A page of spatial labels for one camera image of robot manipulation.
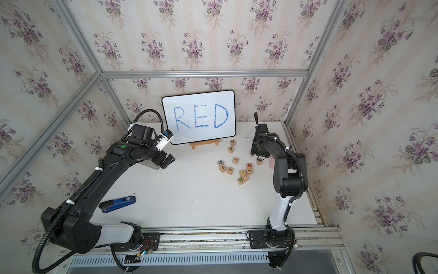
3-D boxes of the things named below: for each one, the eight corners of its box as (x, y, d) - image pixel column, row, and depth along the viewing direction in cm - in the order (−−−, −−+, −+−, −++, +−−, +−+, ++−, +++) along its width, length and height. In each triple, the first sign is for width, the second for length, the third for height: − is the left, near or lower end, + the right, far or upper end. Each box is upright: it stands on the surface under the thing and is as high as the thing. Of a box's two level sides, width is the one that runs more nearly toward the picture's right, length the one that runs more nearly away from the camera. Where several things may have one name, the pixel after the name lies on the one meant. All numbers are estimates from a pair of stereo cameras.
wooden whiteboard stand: (191, 149, 107) (190, 144, 104) (190, 147, 108) (190, 142, 105) (219, 145, 110) (219, 140, 106) (219, 143, 111) (219, 139, 107)
